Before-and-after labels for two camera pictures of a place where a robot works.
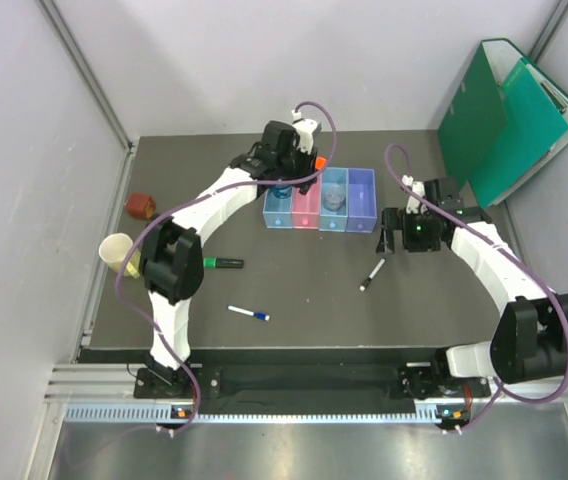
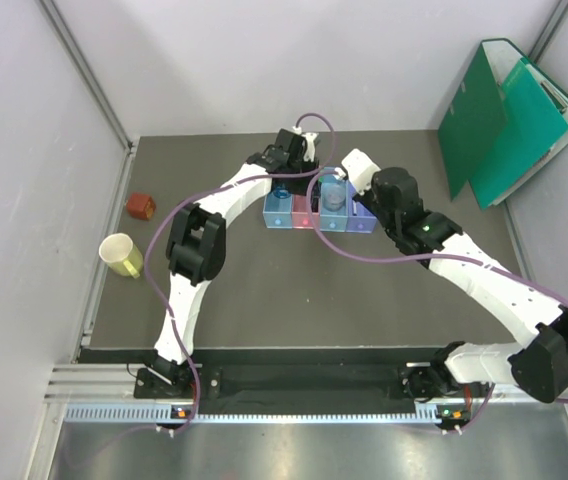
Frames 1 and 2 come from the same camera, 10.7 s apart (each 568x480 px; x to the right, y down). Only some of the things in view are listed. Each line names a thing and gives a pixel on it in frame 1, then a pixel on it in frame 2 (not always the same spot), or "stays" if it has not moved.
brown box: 141,205 stays
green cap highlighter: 214,262 to 314,201
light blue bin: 334,199 stays
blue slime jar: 282,191 stays
